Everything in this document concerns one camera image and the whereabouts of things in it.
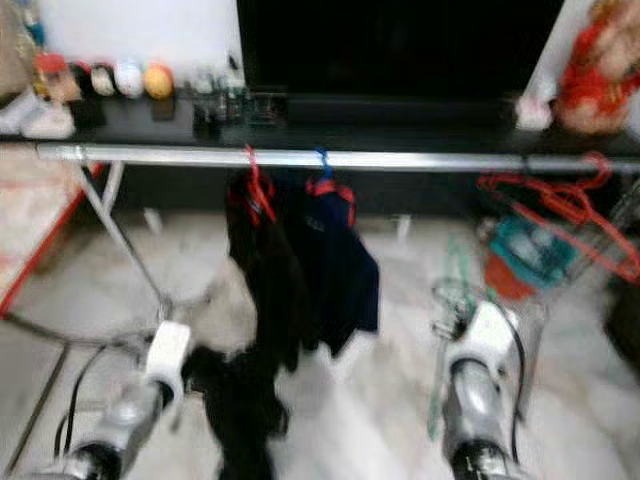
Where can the red bin teal liner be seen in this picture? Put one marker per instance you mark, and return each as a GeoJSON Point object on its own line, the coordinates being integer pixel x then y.
{"type": "Point", "coordinates": [525, 255]}

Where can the blue plastic hanger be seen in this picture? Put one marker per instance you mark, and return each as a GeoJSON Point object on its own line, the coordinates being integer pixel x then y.
{"type": "Point", "coordinates": [323, 165]}

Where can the black polo shirt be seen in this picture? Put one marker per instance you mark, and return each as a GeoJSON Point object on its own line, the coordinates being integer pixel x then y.
{"type": "Point", "coordinates": [240, 420]}

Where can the marble folding table red edge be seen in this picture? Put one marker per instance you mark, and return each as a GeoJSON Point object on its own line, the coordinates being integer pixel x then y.
{"type": "Point", "coordinates": [30, 230]}

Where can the white box black lid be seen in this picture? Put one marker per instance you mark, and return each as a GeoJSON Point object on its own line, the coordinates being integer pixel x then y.
{"type": "Point", "coordinates": [20, 115]}

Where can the black angled stand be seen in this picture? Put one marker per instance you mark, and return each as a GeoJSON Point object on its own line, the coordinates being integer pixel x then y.
{"type": "Point", "coordinates": [207, 122]}

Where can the small black box device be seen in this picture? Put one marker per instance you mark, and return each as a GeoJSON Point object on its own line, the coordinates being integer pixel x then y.
{"type": "Point", "coordinates": [266, 109]}

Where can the black television console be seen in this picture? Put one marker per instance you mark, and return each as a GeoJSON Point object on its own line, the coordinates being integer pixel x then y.
{"type": "Point", "coordinates": [420, 195]}

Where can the remote control holder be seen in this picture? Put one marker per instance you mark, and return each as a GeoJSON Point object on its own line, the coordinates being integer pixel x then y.
{"type": "Point", "coordinates": [232, 98]}

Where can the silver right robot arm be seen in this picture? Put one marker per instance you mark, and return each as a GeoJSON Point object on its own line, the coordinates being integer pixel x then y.
{"type": "Point", "coordinates": [480, 420]}

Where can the green plastic hanger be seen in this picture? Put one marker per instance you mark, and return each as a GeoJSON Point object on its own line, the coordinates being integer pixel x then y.
{"type": "Point", "coordinates": [458, 270]}

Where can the light wooden cabinet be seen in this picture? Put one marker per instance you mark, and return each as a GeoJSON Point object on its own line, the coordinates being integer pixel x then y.
{"type": "Point", "coordinates": [15, 55]}

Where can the metal clothes rack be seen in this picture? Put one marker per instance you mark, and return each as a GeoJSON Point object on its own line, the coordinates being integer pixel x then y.
{"type": "Point", "coordinates": [160, 157]}

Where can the black white round plush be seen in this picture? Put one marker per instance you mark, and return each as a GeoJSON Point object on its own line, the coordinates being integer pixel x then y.
{"type": "Point", "coordinates": [102, 80]}

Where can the flat white box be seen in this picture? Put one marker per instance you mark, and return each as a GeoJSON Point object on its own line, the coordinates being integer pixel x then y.
{"type": "Point", "coordinates": [52, 122]}

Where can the navy shirt red collar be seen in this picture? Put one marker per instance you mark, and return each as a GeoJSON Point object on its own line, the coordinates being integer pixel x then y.
{"type": "Point", "coordinates": [340, 270]}

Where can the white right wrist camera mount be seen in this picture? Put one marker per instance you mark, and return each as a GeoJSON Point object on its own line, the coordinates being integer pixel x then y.
{"type": "Point", "coordinates": [490, 335]}

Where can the red plastic hanger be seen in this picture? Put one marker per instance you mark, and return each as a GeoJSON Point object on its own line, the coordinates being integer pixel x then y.
{"type": "Point", "coordinates": [253, 185]}
{"type": "Point", "coordinates": [560, 200]}

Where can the black pouch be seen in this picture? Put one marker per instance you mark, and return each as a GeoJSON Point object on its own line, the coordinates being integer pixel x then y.
{"type": "Point", "coordinates": [90, 112]}

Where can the yellow round plush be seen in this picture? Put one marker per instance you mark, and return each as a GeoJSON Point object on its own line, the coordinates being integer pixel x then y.
{"type": "Point", "coordinates": [158, 81]}

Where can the black jacket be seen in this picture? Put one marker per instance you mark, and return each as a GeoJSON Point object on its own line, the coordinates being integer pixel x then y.
{"type": "Point", "coordinates": [265, 280]}

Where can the red black round plush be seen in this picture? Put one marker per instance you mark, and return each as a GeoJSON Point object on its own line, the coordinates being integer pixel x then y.
{"type": "Point", "coordinates": [80, 80]}

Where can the black phone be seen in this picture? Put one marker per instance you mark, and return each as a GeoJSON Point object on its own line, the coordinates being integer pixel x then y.
{"type": "Point", "coordinates": [162, 110]}

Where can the white blue round plush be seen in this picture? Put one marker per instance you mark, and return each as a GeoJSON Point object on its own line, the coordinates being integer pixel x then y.
{"type": "Point", "coordinates": [129, 79]}

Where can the floral tissue pack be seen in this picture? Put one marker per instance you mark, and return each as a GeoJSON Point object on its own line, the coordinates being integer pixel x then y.
{"type": "Point", "coordinates": [535, 112]}

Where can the black flat television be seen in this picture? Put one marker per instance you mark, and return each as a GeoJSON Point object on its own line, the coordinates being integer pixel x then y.
{"type": "Point", "coordinates": [400, 50]}

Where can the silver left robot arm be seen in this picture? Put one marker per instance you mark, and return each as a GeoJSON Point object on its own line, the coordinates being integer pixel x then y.
{"type": "Point", "coordinates": [120, 425]}

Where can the red orange seated statue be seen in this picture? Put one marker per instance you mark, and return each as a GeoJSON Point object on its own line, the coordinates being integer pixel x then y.
{"type": "Point", "coordinates": [600, 75]}

